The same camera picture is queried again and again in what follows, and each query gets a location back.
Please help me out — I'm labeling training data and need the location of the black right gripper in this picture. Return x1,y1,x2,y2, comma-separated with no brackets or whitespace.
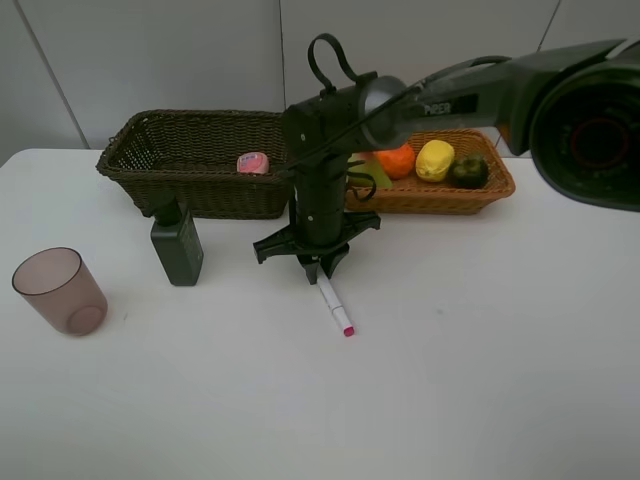
253,159,381,285

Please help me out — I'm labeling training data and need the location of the dark green pump bottle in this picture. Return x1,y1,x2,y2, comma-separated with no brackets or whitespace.
146,191,204,287

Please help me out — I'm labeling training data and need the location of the orange mandarin fruit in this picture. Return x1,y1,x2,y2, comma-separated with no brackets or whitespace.
374,143,416,180

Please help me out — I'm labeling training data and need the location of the orange wicker basket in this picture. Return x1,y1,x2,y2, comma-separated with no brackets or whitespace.
345,129,515,215

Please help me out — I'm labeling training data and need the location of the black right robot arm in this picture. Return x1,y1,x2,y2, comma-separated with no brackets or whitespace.
254,39,639,283

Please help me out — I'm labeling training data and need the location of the yellow lemon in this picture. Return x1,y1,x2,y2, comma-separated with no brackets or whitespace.
415,140,455,183

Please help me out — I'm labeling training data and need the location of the green red pear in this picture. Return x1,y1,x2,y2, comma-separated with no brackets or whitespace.
347,152,393,188

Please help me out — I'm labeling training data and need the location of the white pink marker pen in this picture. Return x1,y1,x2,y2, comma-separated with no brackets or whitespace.
317,269,355,337

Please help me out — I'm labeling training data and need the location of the dark brown wicker basket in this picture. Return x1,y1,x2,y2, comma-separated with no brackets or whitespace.
97,110,293,220

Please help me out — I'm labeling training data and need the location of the pink lotion bottle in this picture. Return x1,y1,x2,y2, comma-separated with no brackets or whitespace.
236,152,270,174

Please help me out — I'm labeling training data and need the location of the translucent pink plastic cup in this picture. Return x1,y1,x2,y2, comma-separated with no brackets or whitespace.
12,247,108,336

